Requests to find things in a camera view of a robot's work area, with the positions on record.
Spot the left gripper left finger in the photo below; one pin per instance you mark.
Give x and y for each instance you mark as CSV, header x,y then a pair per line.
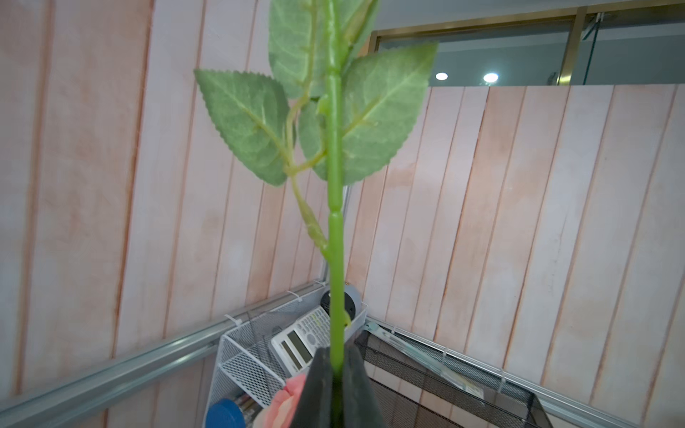
x,y
314,408

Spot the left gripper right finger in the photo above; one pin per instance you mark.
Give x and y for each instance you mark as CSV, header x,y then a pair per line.
x,y
360,406

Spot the pink rose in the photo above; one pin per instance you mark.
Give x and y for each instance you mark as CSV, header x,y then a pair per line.
x,y
323,107
280,413

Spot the white desk calculator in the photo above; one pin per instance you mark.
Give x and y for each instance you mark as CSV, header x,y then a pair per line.
x,y
296,346

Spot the blue lid jar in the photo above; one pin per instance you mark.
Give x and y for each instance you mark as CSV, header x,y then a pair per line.
x,y
224,414

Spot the black wire basket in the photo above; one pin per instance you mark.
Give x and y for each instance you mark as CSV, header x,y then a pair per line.
x,y
410,395

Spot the white wire shelf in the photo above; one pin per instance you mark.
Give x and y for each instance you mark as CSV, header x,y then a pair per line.
x,y
246,370

